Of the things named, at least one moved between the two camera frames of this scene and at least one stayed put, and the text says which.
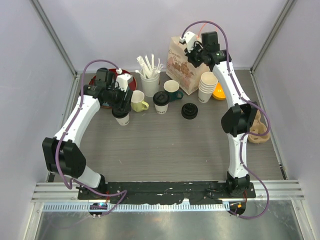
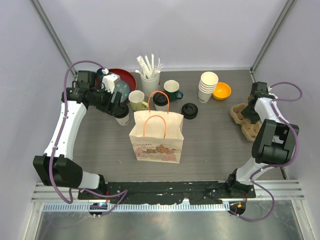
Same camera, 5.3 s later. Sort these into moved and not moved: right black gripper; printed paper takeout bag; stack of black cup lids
Moved: right black gripper; printed paper takeout bag
Not moved: stack of black cup lids
